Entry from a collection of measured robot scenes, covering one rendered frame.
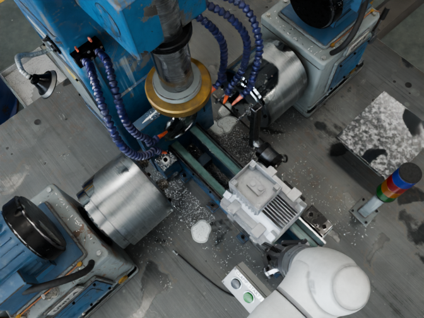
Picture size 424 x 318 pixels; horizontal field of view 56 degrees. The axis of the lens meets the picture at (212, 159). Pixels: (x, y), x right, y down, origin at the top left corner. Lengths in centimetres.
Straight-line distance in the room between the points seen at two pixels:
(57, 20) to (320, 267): 75
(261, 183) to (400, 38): 206
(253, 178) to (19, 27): 252
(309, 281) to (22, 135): 139
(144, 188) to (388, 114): 92
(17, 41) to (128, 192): 226
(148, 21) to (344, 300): 60
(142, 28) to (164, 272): 92
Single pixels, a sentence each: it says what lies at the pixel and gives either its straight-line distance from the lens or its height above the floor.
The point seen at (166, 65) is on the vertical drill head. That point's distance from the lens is 94.
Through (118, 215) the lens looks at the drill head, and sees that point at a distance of 117.
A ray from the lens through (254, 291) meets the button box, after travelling 115.
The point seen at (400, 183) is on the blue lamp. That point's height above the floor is 119.
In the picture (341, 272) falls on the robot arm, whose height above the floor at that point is 156.
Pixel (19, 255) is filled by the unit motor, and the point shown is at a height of 134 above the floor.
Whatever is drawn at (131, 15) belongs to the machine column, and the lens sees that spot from 77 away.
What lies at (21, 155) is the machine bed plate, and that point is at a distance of 178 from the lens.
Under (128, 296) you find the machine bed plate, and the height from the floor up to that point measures 80.
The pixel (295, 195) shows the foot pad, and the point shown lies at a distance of 122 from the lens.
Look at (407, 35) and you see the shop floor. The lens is 308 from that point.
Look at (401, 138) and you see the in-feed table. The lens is 156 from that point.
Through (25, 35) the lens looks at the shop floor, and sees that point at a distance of 328.
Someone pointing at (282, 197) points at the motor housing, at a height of 108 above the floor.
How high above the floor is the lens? 223
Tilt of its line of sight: 68 degrees down
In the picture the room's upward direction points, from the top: 9 degrees counter-clockwise
